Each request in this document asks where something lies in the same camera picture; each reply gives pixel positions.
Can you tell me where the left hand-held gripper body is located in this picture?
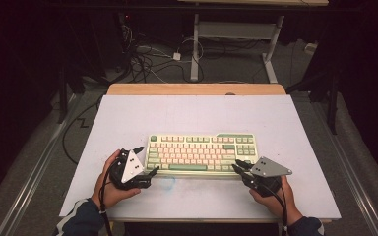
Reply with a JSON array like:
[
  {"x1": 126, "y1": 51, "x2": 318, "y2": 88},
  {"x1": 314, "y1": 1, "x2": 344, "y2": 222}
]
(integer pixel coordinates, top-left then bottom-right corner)
[{"x1": 108, "y1": 148, "x2": 152, "y2": 192}]

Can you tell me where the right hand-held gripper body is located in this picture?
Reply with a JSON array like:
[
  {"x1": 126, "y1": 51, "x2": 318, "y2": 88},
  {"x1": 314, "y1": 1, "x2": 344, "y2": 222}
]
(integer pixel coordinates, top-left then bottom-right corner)
[{"x1": 242, "y1": 156, "x2": 293, "y2": 198}]

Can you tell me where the cream and green keyboard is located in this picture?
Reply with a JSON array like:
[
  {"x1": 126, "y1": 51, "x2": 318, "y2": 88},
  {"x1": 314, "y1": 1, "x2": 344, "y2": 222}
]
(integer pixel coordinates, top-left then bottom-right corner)
[{"x1": 144, "y1": 132, "x2": 260, "y2": 180}]

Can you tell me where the person's left hand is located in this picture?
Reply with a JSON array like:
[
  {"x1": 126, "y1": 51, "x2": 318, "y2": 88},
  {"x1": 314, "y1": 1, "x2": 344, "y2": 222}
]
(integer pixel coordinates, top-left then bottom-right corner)
[{"x1": 92, "y1": 149, "x2": 142, "y2": 210}]

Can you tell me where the person's right hand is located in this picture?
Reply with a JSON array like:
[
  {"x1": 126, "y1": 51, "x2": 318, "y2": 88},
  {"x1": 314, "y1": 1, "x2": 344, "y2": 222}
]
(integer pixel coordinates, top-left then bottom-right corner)
[{"x1": 249, "y1": 176, "x2": 304, "y2": 227}]

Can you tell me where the white board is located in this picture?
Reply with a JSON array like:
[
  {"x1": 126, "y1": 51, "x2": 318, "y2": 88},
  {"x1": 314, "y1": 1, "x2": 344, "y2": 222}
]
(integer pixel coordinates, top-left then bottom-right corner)
[{"x1": 59, "y1": 94, "x2": 342, "y2": 221}]

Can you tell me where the wooden table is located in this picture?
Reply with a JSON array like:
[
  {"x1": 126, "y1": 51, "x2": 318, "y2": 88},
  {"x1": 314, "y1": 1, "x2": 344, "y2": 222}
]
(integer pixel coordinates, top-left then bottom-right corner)
[{"x1": 94, "y1": 83, "x2": 334, "y2": 228}]

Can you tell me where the black stand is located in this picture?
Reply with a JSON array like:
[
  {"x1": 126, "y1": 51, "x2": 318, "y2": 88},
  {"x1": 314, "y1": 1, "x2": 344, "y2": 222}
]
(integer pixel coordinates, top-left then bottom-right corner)
[
  {"x1": 284, "y1": 70, "x2": 340, "y2": 136},
  {"x1": 57, "y1": 65, "x2": 82, "y2": 125}
]

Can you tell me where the right hand-held gripper cable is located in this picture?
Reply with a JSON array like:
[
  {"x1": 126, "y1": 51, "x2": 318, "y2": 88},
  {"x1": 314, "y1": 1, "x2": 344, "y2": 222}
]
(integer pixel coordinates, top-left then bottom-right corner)
[{"x1": 259, "y1": 182, "x2": 290, "y2": 236}]

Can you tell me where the hand-held gripper cable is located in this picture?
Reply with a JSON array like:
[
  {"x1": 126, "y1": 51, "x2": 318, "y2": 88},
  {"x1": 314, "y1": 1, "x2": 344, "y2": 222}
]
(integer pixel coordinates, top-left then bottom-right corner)
[
  {"x1": 97, "y1": 161, "x2": 115, "y2": 236},
  {"x1": 259, "y1": 182, "x2": 290, "y2": 236}
]

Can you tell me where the left hand-held gripper cable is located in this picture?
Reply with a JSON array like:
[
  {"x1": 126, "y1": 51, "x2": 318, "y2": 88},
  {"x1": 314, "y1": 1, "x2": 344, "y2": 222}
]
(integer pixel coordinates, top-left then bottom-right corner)
[{"x1": 97, "y1": 161, "x2": 115, "y2": 236}]

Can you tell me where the black floor cable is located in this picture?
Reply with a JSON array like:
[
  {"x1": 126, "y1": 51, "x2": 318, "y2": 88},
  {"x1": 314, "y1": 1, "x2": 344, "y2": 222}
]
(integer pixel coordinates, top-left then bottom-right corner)
[{"x1": 61, "y1": 94, "x2": 105, "y2": 165}]

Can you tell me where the metal floor rail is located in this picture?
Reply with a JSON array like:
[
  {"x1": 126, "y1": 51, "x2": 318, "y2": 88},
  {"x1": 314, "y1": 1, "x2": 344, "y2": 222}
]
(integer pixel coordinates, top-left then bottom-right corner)
[
  {"x1": 309, "y1": 100, "x2": 378, "y2": 236},
  {"x1": 0, "y1": 93, "x2": 81, "y2": 236}
]

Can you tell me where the tangle of floor cables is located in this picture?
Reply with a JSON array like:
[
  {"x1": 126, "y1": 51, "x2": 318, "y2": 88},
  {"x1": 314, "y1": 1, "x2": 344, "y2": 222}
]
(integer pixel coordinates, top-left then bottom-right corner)
[{"x1": 119, "y1": 13, "x2": 206, "y2": 85}]

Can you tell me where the white desk frame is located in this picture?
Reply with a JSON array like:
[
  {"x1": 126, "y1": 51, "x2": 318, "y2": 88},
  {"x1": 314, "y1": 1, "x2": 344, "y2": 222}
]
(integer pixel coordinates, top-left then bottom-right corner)
[{"x1": 176, "y1": 0, "x2": 330, "y2": 84}]

